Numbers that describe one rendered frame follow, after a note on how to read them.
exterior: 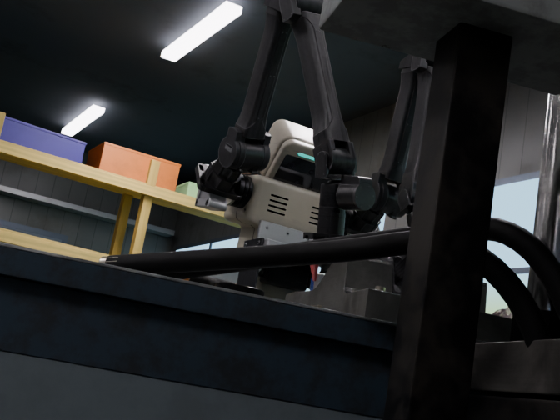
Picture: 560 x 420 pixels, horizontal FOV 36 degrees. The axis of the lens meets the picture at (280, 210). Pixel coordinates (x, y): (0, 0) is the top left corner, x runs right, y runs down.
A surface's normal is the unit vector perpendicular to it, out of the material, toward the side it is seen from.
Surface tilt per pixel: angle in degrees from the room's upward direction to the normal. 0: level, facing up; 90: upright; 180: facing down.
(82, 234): 90
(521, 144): 90
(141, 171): 90
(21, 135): 90
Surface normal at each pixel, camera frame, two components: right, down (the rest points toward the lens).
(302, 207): 0.44, 0.02
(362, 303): -0.95, -0.22
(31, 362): 0.25, -0.17
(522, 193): -0.86, -0.25
